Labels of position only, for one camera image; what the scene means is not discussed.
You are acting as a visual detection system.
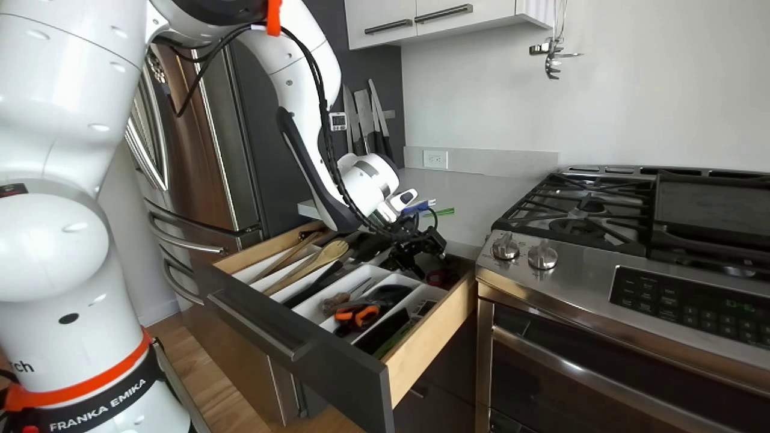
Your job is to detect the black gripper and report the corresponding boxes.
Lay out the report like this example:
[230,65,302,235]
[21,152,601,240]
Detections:
[390,225,452,284]

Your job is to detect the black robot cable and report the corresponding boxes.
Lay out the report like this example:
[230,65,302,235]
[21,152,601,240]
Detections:
[164,22,442,243]

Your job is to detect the silver stove knob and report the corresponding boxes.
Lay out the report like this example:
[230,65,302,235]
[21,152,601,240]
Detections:
[527,240,562,275]
[491,234,521,264]

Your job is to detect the open wooden kitchen drawer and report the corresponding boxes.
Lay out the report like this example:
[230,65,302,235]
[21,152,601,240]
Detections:
[190,219,479,433]

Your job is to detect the wooden spatula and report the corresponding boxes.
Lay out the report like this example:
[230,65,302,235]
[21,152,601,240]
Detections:
[239,221,326,279]

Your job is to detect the white wall outlet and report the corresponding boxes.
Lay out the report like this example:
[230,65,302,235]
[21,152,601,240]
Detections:
[420,146,452,171]

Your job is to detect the wooden spoon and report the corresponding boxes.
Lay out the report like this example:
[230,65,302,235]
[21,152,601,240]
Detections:
[263,235,354,299]

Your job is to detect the stainless steel gas range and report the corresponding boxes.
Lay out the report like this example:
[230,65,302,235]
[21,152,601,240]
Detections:
[472,163,770,433]

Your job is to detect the orange and black tool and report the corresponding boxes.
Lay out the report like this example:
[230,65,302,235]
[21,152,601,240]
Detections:
[332,299,383,331]

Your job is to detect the stainless steel refrigerator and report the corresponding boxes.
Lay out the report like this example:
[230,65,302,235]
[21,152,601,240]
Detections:
[122,38,290,311]

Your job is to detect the white upper cabinet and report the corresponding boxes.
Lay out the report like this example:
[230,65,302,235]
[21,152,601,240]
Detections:
[344,0,559,52]

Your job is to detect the hanging metal utensils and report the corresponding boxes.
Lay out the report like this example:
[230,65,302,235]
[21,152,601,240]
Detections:
[527,0,584,81]

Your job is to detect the black stove griddle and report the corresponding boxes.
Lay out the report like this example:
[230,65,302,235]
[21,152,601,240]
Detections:
[648,171,770,251]

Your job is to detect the black and red scissors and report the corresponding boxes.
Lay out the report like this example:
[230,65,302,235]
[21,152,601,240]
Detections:
[424,264,467,290]

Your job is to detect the white cutlery organizer tray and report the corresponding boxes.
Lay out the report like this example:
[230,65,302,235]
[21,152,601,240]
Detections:
[230,225,452,359]

